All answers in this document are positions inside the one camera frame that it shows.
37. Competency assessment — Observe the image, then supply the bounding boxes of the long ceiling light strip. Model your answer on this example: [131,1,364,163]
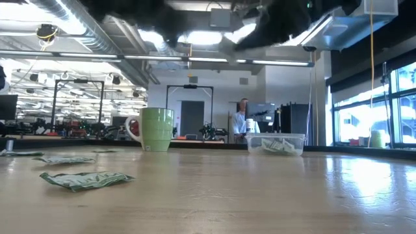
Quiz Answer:
[0,50,315,68]

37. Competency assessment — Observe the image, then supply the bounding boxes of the silver ceiling vent hood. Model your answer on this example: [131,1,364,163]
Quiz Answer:
[298,0,399,52]

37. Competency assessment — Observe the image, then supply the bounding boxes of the black tall cabinet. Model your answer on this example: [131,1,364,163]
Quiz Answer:
[279,102,313,146]

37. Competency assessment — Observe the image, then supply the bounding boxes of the yellow-green roll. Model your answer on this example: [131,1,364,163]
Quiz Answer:
[370,130,386,149]

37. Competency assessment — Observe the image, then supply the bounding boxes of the black background monitor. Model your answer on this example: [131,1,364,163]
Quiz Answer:
[0,94,19,121]

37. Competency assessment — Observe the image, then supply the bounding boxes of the grey ceiling box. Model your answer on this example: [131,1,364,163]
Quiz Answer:
[209,8,232,29]

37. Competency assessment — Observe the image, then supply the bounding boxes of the black ceiling cable reel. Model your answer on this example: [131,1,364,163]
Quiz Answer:
[35,23,59,43]

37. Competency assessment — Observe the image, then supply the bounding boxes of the background robot green lights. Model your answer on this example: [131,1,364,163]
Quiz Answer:
[198,122,228,141]

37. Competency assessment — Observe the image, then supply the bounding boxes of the black window frame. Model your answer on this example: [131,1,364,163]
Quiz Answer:
[331,61,416,148]

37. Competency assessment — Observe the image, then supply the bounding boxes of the dollar bill front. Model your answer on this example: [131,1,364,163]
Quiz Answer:
[39,171,135,192]

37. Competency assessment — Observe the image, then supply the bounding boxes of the black gantry frame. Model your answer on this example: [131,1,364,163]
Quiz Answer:
[51,79,105,133]
[165,84,215,131]

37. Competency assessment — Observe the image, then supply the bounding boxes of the person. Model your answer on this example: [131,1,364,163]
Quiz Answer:
[231,97,261,144]

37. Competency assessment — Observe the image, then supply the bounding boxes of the clear plastic bin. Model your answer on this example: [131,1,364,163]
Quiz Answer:
[245,132,306,157]

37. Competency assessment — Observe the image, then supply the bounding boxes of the green ceramic mug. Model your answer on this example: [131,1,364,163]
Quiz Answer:
[125,107,175,152]

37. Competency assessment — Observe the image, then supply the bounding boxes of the black computer monitor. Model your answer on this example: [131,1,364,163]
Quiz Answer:
[245,102,276,124]

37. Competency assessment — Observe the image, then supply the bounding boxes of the silver ceiling duct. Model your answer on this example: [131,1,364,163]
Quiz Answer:
[29,0,160,88]

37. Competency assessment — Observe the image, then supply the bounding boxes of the wooden top workbench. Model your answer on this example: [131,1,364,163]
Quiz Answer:
[171,138,225,144]

